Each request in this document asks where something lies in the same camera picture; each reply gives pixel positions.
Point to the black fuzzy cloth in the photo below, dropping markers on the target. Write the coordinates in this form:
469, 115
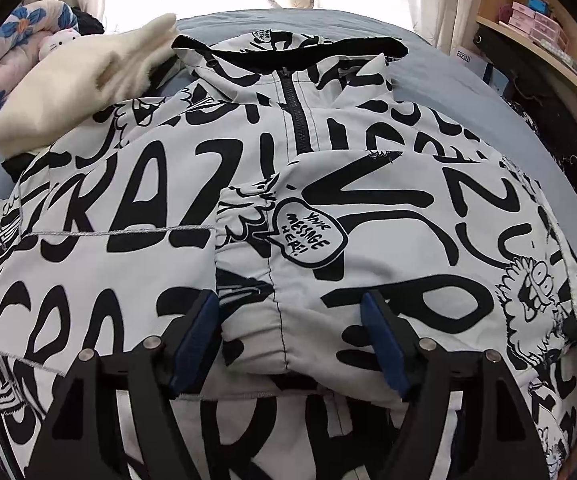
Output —
88, 22

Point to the black bag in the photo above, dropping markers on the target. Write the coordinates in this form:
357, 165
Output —
543, 105

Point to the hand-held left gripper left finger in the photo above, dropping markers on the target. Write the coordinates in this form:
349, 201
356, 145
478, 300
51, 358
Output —
196, 345

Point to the small blue box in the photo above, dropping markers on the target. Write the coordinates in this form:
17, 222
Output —
538, 5

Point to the white cardboard box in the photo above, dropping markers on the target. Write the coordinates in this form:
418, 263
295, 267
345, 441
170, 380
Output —
465, 62

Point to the blue bed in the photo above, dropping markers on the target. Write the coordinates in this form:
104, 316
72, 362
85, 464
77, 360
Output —
443, 85

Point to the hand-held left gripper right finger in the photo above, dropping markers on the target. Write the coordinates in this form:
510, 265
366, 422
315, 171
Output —
381, 345

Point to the white black graffiti print jacket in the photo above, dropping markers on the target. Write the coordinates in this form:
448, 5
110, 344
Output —
143, 260

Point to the cream fleece blanket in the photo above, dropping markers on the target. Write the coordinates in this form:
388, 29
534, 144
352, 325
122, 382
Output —
68, 90

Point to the stack of pink boxes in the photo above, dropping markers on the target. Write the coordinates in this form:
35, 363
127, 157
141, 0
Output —
538, 22

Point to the white cat plush toy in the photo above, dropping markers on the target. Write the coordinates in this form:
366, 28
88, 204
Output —
61, 42

